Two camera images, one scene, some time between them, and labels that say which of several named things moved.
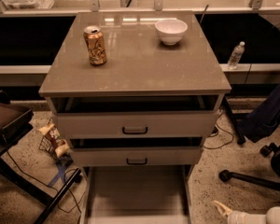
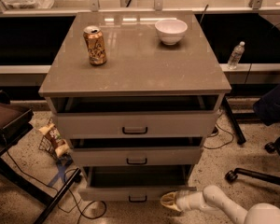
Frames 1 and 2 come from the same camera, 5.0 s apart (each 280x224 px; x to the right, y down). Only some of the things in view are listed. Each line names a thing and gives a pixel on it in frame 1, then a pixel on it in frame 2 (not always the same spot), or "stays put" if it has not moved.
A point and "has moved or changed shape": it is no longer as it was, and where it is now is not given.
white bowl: (171, 31) stays put
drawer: (136, 151) stays put
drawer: (134, 118) stays put
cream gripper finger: (223, 209) -> (169, 200)
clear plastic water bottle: (235, 56) stays put
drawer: (137, 194) has moved or changed shape
